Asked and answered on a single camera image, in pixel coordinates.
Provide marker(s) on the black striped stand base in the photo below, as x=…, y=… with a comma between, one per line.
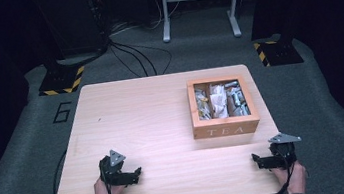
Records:
x=280, y=53
x=60, y=81

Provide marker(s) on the pile of white tea bags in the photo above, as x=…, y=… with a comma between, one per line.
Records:
x=219, y=101

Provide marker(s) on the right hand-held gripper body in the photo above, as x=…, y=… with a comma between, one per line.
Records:
x=285, y=152

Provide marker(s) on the person's right hand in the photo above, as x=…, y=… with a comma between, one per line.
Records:
x=294, y=178

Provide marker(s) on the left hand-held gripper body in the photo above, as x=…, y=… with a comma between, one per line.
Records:
x=111, y=172

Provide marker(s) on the pile of grey-yellow tea bags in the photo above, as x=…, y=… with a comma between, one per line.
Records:
x=202, y=104

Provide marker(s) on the wooden tea box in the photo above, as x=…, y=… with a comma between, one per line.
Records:
x=226, y=128

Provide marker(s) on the pile of grey-green tea bags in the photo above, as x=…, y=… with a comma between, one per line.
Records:
x=237, y=100

